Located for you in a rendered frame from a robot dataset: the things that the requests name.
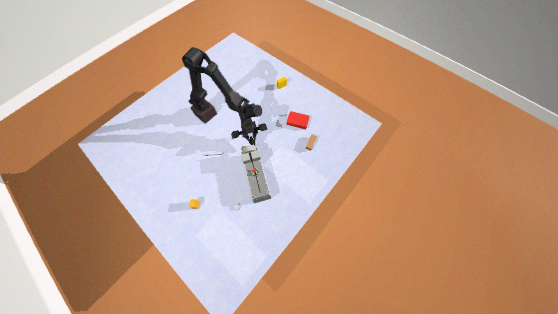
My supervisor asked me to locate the tan rectangular block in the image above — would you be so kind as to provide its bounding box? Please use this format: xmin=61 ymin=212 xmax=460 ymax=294
xmin=306 ymin=134 xmax=317 ymax=151

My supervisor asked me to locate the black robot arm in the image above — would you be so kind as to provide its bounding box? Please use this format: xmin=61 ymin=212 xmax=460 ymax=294
xmin=182 ymin=47 xmax=262 ymax=135

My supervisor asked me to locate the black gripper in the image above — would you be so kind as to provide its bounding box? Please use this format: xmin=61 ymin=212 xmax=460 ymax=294
xmin=231 ymin=117 xmax=268 ymax=145

